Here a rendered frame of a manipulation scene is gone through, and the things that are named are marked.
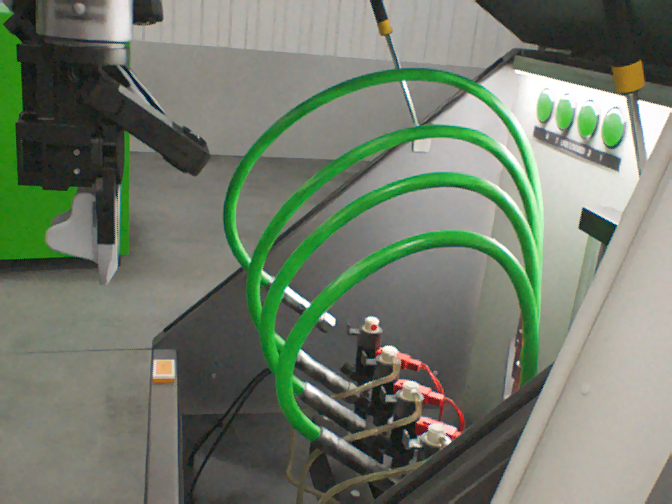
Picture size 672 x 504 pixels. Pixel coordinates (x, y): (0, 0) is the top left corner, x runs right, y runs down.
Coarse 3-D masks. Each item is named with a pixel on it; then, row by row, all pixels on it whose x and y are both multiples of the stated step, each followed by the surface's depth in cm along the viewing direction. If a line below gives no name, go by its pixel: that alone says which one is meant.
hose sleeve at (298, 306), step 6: (270, 276) 86; (270, 282) 86; (264, 288) 86; (288, 288) 87; (288, 294) 86; (294, 294) 87; (282, 300) 86; (288, 300) 86; (294, 300) 87; (300, 300) 87; (306, 300) 88; (288, 306) 87; (294, 306) 87; (300, 306) 87; (306, 306) 87; (300, 312) 87
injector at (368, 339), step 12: (360, 336) 90; (372, 336) 89; (360, 348) 90; (372, 348) 90; (360, 360) 91; (348, 372) 91; (360, 372) 91; (372, 372) 91; (360, 384) 92; (360, 408) 93; (360, 444) 95
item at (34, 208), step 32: (0, 32) 353; (0, 64) 358; (128, 64) 380; (0, 96) 362; (0, 128) 367; (0, 160) 372; (128, 160) 396; (0, 192) 377; (32, 192) 383; (64, 192) 389; (128, 192) 402; (0, 224) 382; (32, 224) 388; (128, 224) 408; (0, 256) 387; (32, 256) 393; (64, 256) 400
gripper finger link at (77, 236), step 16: (80, 192) 65; (80, 208) 65; (64, 224) 65; (80, 224) 65; (96, 224) 66; (48, 240) 65; (64, 240) 66; (80, 240) 66; (96, 240) 66; (80, 256) 66; (96, 256) 66; (112, 256) 67; (112, 272) 69
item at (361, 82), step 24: (384, 72) 80; (408, 72) 80; (432, 72) 81; (312, 96) 80; (336, 96) 80; (480, 96) 83; (288, 120) 80; (504, 120) 85; (264, 144) 80; (528, 144) 86; (240, 168) 81; (528, 168) 87; (240, 264) 84
